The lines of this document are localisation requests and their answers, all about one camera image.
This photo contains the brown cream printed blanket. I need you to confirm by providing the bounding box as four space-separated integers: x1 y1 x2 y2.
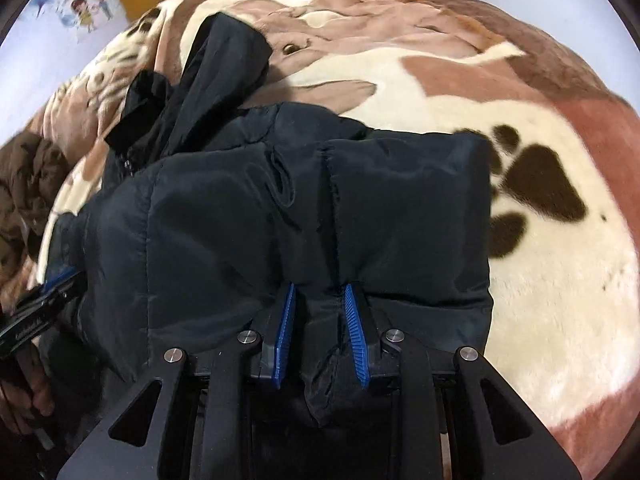
0 0 640 480

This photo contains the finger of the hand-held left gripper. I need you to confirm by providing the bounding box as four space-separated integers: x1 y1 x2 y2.
37 266 87 311

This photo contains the cartoon wall poster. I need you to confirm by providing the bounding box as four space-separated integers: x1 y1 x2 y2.
27 0 123 43

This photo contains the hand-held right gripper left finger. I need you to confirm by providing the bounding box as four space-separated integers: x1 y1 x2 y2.
57 282 298 480

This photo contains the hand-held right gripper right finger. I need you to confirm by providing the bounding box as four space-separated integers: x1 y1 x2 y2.
344 282 583 480

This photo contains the person's left hand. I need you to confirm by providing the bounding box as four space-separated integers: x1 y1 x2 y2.
0 344 56 436

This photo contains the black padded jacket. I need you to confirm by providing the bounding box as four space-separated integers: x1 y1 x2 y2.
37 12 496 428

